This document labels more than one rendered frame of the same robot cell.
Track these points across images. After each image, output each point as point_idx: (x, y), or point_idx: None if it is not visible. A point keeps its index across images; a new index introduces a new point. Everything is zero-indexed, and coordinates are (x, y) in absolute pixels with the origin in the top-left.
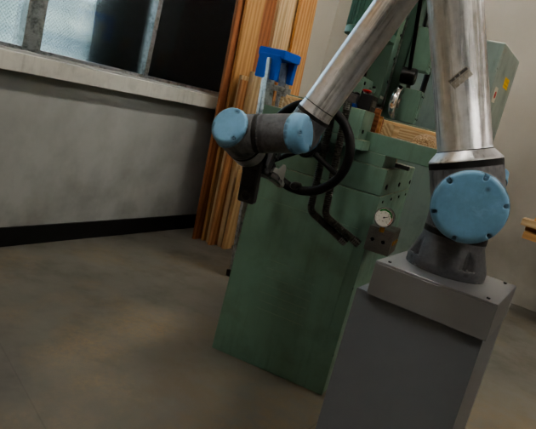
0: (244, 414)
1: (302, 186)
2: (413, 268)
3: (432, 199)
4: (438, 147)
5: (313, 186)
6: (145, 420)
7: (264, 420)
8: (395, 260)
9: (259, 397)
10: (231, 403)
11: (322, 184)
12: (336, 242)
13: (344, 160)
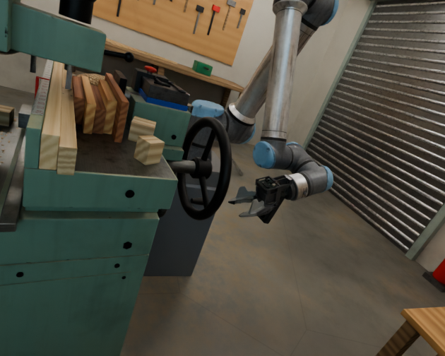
0: (169, 324)
1: (188, 199)
2: (216, 165)
3: (253, 135)
4: (253, 116)
5: (186, 191)
6: (234, 353)
7: (162, 314)
8: (217, 169)
9: (139, 333)
10: (167, 338)
11: (185, 183)
12: None
13: (188, 152)
